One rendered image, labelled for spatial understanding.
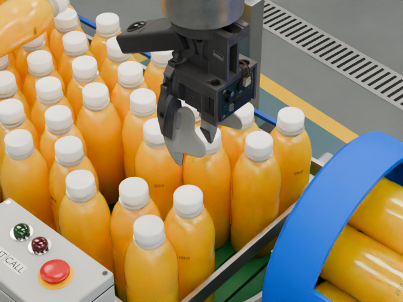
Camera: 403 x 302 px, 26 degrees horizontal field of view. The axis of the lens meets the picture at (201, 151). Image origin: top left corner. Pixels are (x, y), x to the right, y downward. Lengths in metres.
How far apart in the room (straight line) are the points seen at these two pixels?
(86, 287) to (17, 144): 0.28
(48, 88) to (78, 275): 0.37
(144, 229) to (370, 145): 0.30
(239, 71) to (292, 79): 2.26
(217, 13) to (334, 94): 2.27
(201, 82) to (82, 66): 0.45
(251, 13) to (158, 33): 0.58
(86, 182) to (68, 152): 0.07
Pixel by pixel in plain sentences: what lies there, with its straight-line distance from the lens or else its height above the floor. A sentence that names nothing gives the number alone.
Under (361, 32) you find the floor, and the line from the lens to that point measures 3.51.
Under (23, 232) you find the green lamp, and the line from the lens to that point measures 1.12.
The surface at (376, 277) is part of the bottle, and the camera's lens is 1.02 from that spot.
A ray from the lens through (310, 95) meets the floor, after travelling 3.15.
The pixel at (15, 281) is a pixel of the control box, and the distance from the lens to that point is 1.09.
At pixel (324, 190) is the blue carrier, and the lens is 1.01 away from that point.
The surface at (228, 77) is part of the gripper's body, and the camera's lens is 0.95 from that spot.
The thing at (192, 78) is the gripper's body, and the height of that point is 1.34.
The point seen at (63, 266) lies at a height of 1.11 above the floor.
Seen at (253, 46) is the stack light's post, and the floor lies 1.01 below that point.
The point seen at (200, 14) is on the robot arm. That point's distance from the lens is 0.91.
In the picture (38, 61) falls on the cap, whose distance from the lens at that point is 1.40.
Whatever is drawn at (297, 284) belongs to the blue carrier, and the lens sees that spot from 1.01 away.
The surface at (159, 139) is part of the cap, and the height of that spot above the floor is 1.10.
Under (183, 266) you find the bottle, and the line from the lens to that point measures 1.20.
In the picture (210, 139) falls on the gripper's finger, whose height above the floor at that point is 1.20.
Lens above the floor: 1.91
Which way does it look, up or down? 41 degrees down
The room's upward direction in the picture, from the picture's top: straight up
